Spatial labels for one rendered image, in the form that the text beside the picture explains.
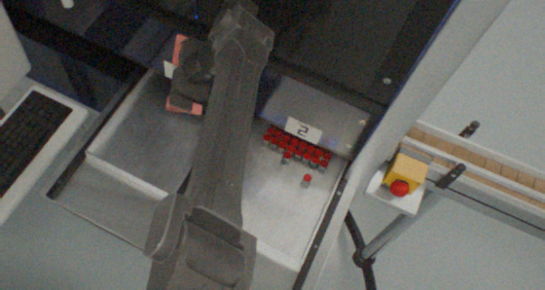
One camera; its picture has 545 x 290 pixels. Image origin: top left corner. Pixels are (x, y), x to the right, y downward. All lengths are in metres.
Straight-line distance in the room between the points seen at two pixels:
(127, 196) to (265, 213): 0.35
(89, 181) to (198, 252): 0.83
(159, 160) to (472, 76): 2.01
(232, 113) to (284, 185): 0.69
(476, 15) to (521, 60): 2.28
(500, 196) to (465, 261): 1.03
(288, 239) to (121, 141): 0.50
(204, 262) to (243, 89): 0.25
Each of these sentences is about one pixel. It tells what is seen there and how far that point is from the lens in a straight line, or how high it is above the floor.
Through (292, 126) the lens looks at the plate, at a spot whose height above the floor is 1.02.
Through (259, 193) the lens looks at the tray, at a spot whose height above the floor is 0.88.
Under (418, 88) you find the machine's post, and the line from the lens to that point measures 0.96.
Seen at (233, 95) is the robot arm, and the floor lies 1.51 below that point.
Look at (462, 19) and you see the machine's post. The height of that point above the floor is 1.46.
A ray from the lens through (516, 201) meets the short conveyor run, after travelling 1.39.
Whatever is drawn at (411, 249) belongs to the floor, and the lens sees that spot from 2.30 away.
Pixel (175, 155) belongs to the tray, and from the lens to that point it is 1.27.
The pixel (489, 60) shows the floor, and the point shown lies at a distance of 3.02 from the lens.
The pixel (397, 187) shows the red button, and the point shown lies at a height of 1.01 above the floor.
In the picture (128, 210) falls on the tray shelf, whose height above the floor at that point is 0.88.
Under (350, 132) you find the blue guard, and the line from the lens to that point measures 1.12.
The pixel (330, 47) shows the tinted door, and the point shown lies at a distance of 0.96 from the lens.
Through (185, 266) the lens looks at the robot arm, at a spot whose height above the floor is 1.56.
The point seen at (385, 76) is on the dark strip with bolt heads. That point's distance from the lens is 0.97.
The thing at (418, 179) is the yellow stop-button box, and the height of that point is 1.03.
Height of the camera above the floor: 2.00
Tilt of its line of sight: 61 degrees down
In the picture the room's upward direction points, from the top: 3 degrees clockwise
